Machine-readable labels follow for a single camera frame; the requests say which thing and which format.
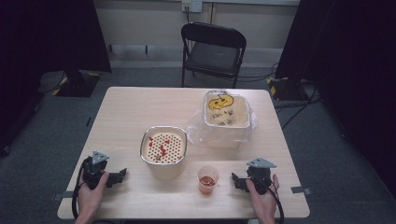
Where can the grey tape strip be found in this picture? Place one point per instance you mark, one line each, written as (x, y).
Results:
(62, 196)
(301, 190)

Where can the steel container with perforated insert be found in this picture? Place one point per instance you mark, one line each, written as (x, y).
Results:
(163, 149)

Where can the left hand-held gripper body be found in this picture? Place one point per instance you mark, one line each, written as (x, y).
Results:
(93, 174)

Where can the person's left hand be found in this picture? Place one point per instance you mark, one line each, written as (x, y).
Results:
(90, 199)

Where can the white wall socket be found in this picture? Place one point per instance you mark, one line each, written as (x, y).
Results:
(192, 5)

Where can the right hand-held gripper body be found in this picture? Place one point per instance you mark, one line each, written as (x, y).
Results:
(260, 177)

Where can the person's right hand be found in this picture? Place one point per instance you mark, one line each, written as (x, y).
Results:
(264, 203)

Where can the clear tub with smiley lid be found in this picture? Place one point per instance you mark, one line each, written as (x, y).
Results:
(199, 130)

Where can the foil container with smiley lid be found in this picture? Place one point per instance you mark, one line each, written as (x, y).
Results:
(226, 110)

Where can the black stand base striped tape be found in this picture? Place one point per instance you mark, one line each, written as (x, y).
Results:
(286, 88)
(77, 85)

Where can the dark curtain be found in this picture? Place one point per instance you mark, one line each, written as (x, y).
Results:
(40, 46)
(351, 62)

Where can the black folding chair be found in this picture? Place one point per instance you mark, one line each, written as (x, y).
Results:
(211, 53)

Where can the clear plastic cup red sauce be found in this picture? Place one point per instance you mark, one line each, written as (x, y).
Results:
(208, 181)

